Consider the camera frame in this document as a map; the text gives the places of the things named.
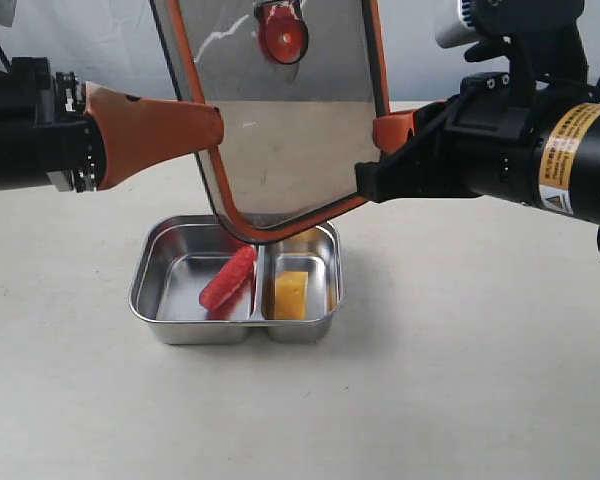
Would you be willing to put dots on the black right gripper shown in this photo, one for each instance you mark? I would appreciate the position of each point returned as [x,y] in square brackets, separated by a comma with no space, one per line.
[483,141]

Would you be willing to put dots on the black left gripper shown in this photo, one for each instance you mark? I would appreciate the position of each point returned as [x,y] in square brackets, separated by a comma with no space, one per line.
[85,137]

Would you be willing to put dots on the smoky transparent lunchbox lid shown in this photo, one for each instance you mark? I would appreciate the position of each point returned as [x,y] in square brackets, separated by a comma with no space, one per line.
[298,85]

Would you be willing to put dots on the red toy sausage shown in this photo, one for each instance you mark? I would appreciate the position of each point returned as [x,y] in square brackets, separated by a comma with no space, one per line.
[230,277]

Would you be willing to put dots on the yellow toy cheese wedge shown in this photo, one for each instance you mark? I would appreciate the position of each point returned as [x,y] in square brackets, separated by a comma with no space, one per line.
[290,299]

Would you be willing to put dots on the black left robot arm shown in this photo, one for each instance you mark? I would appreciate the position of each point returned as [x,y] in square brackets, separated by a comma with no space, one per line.
[18,168]

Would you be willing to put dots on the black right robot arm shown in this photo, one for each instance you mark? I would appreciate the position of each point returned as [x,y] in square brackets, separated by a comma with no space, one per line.
[544,154]

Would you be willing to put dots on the stainless steel lunchbox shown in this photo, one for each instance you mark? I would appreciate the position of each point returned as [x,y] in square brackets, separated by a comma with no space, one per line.
[195,284]

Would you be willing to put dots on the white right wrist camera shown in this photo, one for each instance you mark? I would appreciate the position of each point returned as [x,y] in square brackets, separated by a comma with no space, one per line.
[461,23]

